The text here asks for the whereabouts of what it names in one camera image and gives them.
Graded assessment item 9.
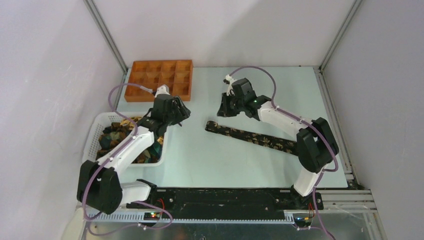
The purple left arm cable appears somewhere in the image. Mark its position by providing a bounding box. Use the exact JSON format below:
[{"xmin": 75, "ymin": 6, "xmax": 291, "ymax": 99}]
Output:
[{"xmin": 81, "ymin": 83, "xmax": 174, "ymax": 237}]

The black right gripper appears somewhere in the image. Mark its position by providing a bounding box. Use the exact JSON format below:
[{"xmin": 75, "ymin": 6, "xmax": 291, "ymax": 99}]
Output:
[{"xmin": 216, "ymin": 92, "xmax": 245, "ymax": 118}]

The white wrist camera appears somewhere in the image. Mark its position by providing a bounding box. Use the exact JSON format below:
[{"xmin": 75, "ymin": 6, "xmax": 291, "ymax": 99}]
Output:
[
  {"xmin": 154, "ymin": 84, "xmax": 170, "ymax": 98},
  {"xmin": 224, "ymin": 74, "xmax": 236, "ymax": 96}
]

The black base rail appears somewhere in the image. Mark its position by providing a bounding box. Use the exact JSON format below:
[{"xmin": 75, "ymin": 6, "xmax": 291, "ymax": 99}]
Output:
[{"xmin": 146, "ymin": 187, "xmax": 324, "ymax": 221}]

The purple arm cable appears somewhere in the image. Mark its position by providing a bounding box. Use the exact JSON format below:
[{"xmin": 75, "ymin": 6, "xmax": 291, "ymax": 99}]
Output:
[
  {"xmin": 81, "ymin": 83, "xmax": 174, "ymax": 237},
  {"xmin": 228, "ymin": 65, "xmax": 339, "ymax": 240}
]

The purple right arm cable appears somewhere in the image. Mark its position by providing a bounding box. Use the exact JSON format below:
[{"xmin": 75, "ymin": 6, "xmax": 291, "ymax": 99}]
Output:
[{"xmin": 228, "ymin": 65, "xmax": 339, "ymax": 240}]

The green gold patterned tie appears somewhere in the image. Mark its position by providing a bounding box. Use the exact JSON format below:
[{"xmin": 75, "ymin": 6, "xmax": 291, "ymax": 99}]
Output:
[{"xmin": 96, "ymin": 116, "xmax": 167, "ymax": 166}]

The white plastic basket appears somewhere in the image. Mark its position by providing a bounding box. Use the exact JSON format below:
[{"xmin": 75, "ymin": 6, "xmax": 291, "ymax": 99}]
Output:
[{"xmin": 82, "ymin": 112, "xmax": 171, "ymax": 169}]

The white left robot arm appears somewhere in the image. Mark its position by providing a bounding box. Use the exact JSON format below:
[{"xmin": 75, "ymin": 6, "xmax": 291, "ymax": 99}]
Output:
[{"xmin": 77, "ymin": 93, "xmax": 191, "ymax": 214}]

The aluminium frame rail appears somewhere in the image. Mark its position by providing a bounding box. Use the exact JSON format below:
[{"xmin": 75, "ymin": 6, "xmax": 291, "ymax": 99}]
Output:
[{"xmin": 86, "ymin": 188, "xmax": 379, "ymax": 225}]

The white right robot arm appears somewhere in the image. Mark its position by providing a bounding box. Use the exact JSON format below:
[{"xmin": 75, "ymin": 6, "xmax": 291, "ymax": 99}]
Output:
[{"xmin": 217, "ymin": 75, "xmax": 339, "ymax": 209}]

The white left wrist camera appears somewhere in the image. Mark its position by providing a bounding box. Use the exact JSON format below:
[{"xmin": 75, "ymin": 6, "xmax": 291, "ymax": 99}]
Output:
[{"xmin": 154, "ymin": 84, "xmax": 170, "ymax": 98}]

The wooden compartment tray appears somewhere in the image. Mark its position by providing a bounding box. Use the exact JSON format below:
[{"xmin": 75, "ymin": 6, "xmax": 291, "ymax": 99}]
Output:
[{"xmin": 128, "ymin": 59, "xmax": 193, "ymax": 102}]

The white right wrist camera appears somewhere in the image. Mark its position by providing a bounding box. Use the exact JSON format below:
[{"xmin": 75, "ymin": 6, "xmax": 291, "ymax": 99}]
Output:
[{"xmin": 224, "ymin": 74, "xmax": 236, "ymax": 96}]

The black gold floral tie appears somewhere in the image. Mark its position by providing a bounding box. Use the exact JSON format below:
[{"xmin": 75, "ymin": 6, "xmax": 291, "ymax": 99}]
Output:
[{"xmin": 205, "ymin": 120, "xmax": 299, "ymax": 156}]

